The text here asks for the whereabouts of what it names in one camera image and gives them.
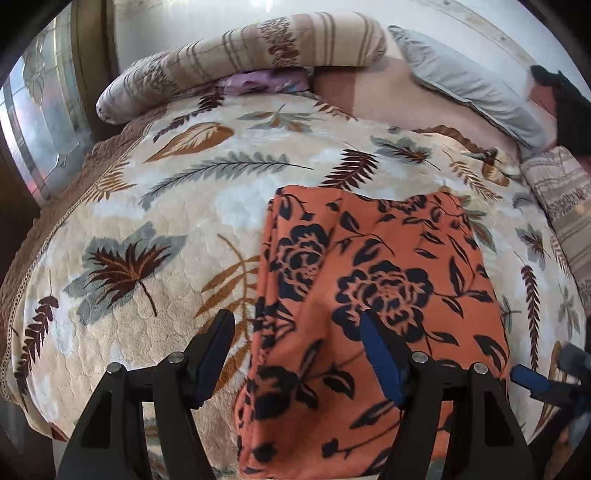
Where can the black cloth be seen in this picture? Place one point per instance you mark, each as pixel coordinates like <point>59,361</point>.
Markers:
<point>570,110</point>

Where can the patterned glass window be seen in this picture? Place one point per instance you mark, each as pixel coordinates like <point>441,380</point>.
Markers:
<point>41,115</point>

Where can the leaf printed blanket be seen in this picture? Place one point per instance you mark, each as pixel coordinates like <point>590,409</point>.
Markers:
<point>161,207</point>

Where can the pink bedsheet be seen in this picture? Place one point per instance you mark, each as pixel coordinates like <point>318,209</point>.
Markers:
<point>392,97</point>

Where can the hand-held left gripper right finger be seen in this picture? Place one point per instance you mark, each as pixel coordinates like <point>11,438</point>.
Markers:
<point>378,355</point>

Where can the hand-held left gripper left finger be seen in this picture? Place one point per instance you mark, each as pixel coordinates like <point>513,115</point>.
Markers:
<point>207,369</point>

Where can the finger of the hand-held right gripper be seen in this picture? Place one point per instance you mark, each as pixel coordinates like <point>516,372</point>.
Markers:
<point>575,357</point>
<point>531,376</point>

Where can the striped beige pillow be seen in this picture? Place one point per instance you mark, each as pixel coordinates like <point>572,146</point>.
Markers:
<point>568,198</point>
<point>231,50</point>

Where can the grey pillow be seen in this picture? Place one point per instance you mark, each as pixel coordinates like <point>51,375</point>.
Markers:
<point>461,78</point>

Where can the orange floral garment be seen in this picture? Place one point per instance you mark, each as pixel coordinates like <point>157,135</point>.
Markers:
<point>392,230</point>

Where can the purple cloth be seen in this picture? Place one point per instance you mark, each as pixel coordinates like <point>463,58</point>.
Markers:
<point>258,82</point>

